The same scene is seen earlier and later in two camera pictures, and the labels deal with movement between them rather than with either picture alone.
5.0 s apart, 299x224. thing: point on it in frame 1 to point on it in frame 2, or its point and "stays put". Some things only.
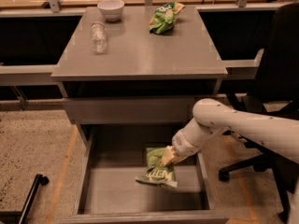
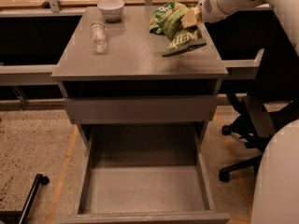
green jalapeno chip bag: x=155 y=174 to x=181 y=39
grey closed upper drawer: x=133 y=110 stays put
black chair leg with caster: x=22 y=217 stays put
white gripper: x=183 y=145 to x=209 y=7
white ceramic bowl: x=111 y=8 stays put
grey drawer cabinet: x=136 y=65 stays put
